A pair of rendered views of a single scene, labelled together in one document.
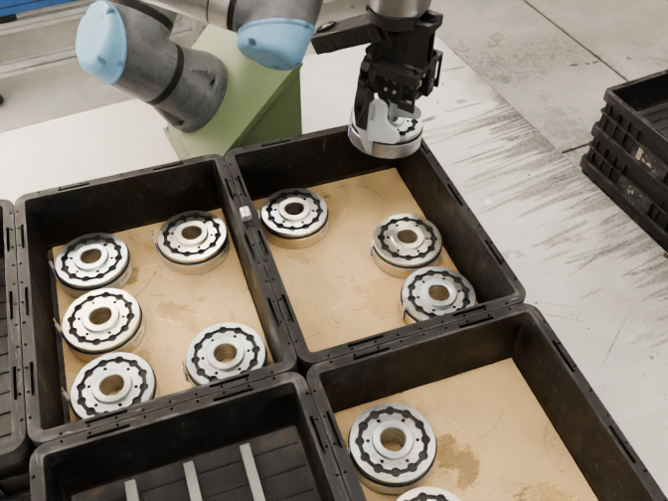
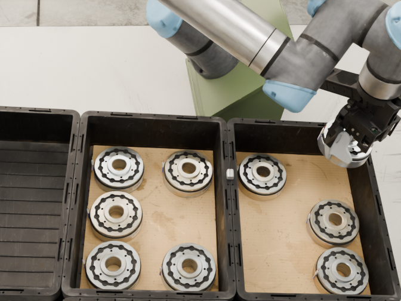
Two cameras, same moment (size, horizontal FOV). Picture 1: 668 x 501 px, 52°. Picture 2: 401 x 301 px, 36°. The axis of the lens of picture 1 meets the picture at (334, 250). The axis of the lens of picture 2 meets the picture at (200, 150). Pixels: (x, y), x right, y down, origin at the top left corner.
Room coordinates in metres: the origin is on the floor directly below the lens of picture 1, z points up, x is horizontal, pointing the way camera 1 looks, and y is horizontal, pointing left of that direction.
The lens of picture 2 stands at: (-0.01, 0.07, 1.92)
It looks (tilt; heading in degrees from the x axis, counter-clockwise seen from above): 54 degrees down; 10
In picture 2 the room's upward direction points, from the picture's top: 11 degrees clockwise
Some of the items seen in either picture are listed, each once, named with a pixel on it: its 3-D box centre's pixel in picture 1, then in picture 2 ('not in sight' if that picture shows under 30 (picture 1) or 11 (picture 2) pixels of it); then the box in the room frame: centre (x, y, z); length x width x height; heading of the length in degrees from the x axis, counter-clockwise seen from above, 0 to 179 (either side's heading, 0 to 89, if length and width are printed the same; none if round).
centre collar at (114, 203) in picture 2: (100, 316); (116, 212); (0.53, 0.31, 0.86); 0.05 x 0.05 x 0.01
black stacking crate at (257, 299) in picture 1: (151, 302); (151, 212); (0.56, 0.24, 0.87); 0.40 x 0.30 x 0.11; 20
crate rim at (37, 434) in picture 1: (144, 277); (152, 199); (0.56, 0.24, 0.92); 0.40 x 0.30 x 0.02; 20
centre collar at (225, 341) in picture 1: (225, 353); (189, 266); (0.48, 0.14, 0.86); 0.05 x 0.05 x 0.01
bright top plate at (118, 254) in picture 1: (91, 259); (119, 166); (0.64, 0.35, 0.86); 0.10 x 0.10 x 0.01
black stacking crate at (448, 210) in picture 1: (360, 248); (299, 218); (0.66, -0.04, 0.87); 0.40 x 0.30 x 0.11; 20
